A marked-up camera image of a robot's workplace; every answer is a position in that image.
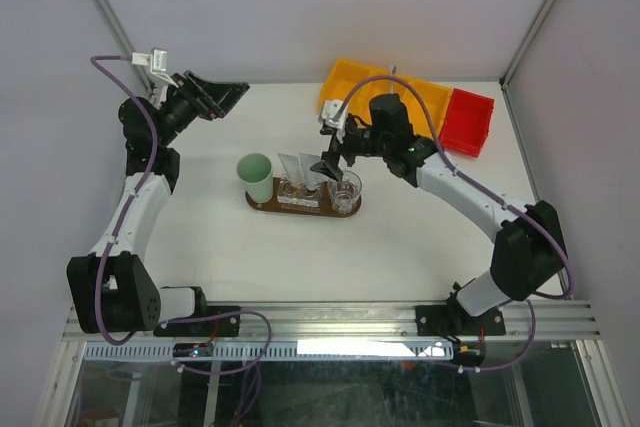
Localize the green plastic cup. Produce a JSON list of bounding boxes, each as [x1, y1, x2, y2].
[[236, 153, 273, 204]]

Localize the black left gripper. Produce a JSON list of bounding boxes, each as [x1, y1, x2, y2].
[[156, 70, 248, 147]]

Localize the yellow bin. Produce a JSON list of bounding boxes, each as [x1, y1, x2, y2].
[[397, 76, 453, 138], [318, 59, 375, 109]]

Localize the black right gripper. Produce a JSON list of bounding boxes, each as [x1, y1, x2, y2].
[[309, 119, 390, 182]]

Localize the left aluminium corner post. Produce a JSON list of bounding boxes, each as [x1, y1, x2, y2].
[[63, 0, 154, 86]]

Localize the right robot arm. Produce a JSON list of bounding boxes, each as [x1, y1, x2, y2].
[[311, 94, 566, 336]]

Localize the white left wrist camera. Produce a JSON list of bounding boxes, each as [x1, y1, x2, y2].
[[131, 48, 178, 87]]

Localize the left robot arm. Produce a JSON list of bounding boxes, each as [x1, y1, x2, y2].
[[66, 71, 250, 346]]

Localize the red plastic bin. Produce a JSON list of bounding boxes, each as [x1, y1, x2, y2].
[[439, 88, 495, 158]]

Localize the white slotted cable duct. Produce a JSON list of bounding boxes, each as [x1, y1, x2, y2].
[[84, 339, 454, 362]]

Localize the aluminium corner post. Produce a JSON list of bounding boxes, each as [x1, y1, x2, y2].
[[499, 0, 587, 91], [63, 0, 154, 86]]

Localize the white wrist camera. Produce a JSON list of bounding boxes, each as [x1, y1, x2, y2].
[[131, 48, 178, 87], [319, 99, 347, 132]]

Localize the brown oval wooden tray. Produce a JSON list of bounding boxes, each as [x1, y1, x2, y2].
[[245, 176, 362, 218]]

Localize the yellow bin left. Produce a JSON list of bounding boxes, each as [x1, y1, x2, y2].
[[318, 59, 375, 109]]

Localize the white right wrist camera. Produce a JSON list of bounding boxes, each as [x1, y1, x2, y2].
[[319, 99, 347, 132]]

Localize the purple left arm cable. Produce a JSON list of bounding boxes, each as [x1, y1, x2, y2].
[[89, 54, 161, 346]]

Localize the yellow bin right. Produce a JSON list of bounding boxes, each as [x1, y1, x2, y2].
[[397, 76, 453, 138]]

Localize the right aluminium corner post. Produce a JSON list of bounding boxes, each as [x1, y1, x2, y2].
[[499, 0, 587, 91]]

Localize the clear acrylic toothbrush holder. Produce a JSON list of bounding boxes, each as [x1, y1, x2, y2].
[[276, 174, 323, 213]]

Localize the clear plastic cup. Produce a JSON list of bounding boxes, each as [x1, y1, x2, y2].
[[327, 171, 362, 214]]

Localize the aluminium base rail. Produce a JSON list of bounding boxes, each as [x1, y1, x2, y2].
[[62, 299, 601, 343]]

